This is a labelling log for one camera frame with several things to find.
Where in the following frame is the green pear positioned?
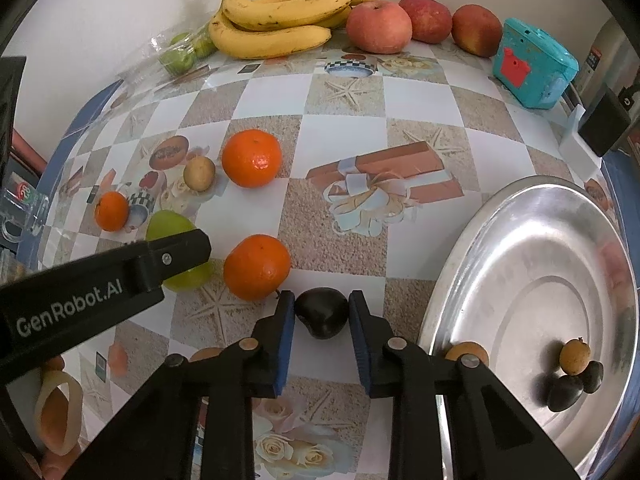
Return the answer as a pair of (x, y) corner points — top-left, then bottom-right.
(145, 210), (213, 293)

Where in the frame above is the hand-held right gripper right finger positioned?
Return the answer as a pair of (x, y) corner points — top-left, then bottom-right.
(348, 290), (583, 480)

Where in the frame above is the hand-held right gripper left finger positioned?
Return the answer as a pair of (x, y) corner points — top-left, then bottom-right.
(65, 290), (297, 480)

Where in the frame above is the small brown longan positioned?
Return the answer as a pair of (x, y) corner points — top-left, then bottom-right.
(183, 155), (216, 192)

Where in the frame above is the yellow banana bunch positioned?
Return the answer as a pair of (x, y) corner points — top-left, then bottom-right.
(207, 0), (382, 60)

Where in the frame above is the teal toy box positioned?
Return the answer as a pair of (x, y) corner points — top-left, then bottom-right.
(490, 17), (580, 110)

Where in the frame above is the black charger block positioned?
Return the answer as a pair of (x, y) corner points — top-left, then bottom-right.
(577, 85), (633, 157)

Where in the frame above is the small orange tangerine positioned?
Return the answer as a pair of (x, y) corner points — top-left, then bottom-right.
(94, 191), (130, 232)

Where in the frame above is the clear bag of green jujubes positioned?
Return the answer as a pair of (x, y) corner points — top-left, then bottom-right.
(120, 22), (218, 86)

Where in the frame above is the large orange tangerine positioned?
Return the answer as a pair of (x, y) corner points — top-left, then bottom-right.
(223, 234), (292, 302)
(221, 129), (282, 189)

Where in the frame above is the dark purple plum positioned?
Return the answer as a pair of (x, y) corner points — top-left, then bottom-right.
(580, 360), (605, 393)
(546, 375), (585, 413)
(294, 287), (349, 340)

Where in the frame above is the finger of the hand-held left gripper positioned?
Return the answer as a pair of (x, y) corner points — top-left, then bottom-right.
(125, 229), (212, 288)

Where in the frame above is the pale pink apple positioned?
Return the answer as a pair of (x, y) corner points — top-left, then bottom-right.
(346, 0), (413, 55)

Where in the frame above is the steel thermos jug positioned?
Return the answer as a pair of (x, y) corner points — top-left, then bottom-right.
(575, 15), (632, 111)

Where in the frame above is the reddish brown wooden rail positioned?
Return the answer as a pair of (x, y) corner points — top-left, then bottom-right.
(11, 129), (51, 181)

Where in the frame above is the large steel basin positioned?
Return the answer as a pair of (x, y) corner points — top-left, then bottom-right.
(416, 175), (640, 480)

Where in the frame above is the red apple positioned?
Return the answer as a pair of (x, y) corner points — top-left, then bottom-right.
(399, 0), (453, 44)
(451, 4), (503, 58)

